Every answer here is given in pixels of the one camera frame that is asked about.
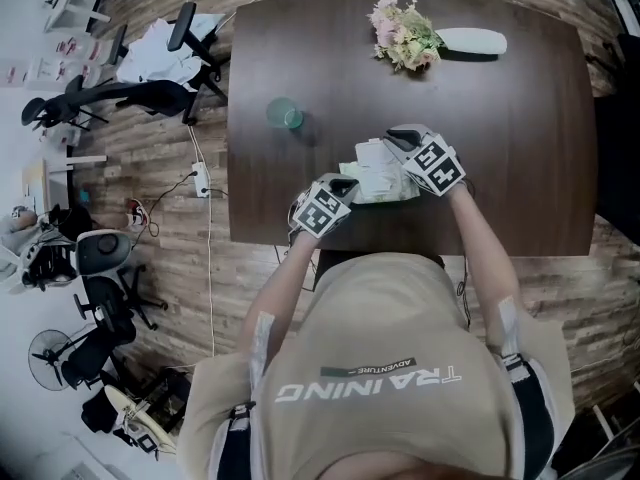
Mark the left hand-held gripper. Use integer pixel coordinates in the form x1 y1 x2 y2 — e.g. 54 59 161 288
288 172 361 241

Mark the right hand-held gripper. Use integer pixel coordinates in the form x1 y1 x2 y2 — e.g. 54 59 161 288
383 123 468 198

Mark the light green cloth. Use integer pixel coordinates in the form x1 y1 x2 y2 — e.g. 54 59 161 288
338 139 421 205

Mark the person's right forearm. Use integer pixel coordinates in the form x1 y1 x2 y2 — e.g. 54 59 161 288
444 182 525 320

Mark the person's left forearm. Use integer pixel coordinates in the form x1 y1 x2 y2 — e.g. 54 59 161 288
239 230 321 349

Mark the green glass cup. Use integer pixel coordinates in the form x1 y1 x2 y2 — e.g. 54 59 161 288
265 96 305 131

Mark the pastel flower bouquet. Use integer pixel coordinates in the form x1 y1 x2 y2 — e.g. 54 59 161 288
368 0 446 73

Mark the white vase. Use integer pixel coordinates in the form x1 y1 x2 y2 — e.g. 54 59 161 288
435 27 509 59

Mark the person's beige t-shirt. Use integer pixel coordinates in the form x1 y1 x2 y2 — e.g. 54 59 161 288
177 252 576 480

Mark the white power strip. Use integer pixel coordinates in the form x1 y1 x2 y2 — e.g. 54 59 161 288
191 161 211 199

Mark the white cloth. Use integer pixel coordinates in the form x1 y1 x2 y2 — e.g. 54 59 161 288
115 12 226 89

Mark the grey office chair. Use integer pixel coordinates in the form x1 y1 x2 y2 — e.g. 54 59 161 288
74 228 134 277

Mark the black equipment case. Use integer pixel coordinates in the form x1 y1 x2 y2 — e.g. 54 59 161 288
82 367 192 449

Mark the cream hand-held device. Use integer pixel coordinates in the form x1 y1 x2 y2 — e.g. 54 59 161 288
102 385 177 462

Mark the stack of white boxes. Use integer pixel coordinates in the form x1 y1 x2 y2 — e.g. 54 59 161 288
7 37 109 92

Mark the white table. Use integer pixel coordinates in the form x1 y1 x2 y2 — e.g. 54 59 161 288
42 0 112 34

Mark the black standing fan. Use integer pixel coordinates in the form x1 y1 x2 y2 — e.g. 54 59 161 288
27 328 77 393

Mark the long white cable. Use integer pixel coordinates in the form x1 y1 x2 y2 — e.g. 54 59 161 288
186 125 217 359

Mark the white shoulder strap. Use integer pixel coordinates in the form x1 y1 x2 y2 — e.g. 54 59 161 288
497 295 522 360
249 311 277 389

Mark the black harness strap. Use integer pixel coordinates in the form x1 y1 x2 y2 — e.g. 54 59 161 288
502 355 556 480
214 402 256 480

